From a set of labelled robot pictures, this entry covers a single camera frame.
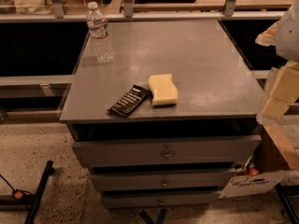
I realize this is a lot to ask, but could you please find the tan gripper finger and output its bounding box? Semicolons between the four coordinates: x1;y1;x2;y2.
256;61;299;125

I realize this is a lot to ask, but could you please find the clear plastic water bottle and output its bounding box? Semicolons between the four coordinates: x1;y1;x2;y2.
86;2;114;63

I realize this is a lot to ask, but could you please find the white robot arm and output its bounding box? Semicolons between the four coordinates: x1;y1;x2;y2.
255;0;299;125

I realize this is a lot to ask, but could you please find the cardboard box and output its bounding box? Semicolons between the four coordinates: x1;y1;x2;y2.
220;124;299;199

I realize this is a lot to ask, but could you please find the top grey drawer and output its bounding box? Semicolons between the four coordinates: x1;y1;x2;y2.
72;135;262;167

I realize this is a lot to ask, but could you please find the grey drawer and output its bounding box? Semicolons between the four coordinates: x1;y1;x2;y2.
101;190;221;209
91;168;234;191
72;135;262;167

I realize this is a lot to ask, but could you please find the yellow sponge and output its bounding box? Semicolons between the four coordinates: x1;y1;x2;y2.
149;74;178;106

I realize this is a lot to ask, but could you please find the grey drawer cabinet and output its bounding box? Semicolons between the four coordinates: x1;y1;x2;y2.
61;21;263;209

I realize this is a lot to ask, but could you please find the middle grey drawer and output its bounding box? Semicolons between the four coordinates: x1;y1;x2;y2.
91;168;234;191

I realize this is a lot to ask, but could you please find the black snack bar wrapper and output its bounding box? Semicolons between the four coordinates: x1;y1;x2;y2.
107;85;150;118

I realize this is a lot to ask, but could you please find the bottom grey drawer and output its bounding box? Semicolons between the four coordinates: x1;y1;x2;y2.
101;190;221;209

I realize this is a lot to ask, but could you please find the black metal stand leg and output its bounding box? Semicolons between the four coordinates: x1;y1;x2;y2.
0;161;55;224

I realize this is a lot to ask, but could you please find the black cable with orange tag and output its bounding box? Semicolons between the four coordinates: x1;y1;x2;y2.
0;173;34;202

